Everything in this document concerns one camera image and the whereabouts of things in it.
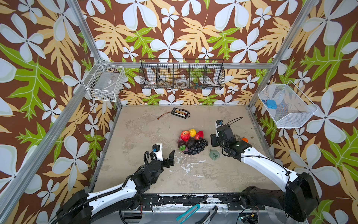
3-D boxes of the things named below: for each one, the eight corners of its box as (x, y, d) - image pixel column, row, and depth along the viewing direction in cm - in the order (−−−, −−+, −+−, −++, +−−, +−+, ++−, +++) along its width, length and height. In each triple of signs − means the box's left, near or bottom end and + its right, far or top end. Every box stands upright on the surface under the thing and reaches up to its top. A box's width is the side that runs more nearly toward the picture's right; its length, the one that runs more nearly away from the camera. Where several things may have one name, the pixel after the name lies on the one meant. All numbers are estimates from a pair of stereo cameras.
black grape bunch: (190, 160, 91) (191, 155, 85) (185, 153, 94) (185, 148, 88) (206, 148, 97) (208, 142, 90) (200, 142, 100) (201, 136, 93)
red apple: (179, 139, 101) (179, 134, 96) (184, 134, 104) (184, 129, 98) (186, 144, 99) (186, 139, 93) (191, 139, 101) (191, 133, 96)
